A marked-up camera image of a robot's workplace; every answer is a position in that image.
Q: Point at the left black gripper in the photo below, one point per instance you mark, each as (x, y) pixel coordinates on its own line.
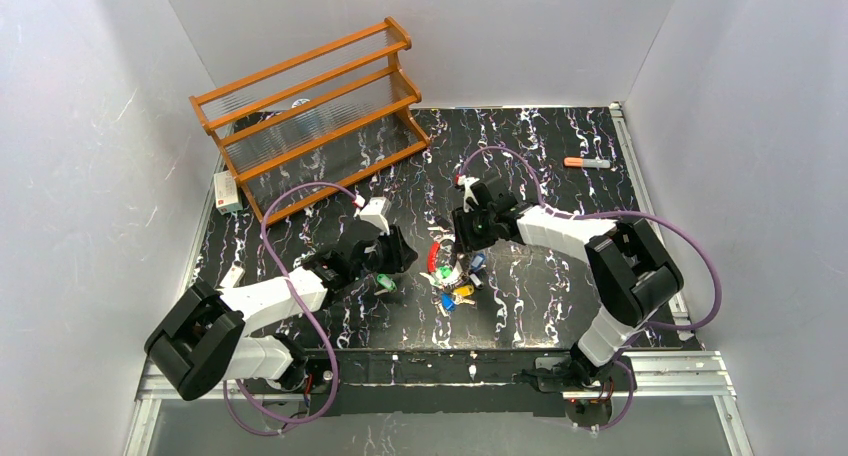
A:
(395, 252)

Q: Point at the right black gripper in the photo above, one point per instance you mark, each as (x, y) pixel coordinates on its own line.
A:
(465, 227)

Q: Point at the bunch of coloured keys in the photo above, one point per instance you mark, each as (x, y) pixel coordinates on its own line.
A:
(447, 300)

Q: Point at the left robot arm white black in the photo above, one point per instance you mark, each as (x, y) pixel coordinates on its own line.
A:
(209, 334)

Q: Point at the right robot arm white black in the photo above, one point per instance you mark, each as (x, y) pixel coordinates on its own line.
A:
(631, 268)

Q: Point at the green tagged key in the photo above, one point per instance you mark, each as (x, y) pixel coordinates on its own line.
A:
(386, 284)

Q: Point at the orange white marker pen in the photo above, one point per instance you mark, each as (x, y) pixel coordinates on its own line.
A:
(576, 162)

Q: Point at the orange wooden shelf rack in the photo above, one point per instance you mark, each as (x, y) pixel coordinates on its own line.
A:
(292, 133)

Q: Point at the small white card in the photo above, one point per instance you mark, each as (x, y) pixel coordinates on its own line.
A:
(232, 277)

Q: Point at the white red small box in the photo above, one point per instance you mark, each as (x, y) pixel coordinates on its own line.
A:
(226, 193)

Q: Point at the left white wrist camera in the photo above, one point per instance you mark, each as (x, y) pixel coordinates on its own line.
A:
(374, 211)

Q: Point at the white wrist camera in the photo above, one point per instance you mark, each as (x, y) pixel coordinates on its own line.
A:
(469, 200)
(374, 211)

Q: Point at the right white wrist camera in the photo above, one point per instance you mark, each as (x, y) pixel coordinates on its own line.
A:
(469, 200)

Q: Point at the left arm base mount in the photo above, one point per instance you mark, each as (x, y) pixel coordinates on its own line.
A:
(311, 375)

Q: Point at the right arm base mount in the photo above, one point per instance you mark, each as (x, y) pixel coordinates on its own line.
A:
(603, 395)

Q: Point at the aluminium frame rail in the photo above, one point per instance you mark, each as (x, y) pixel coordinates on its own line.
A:
(658, 373)

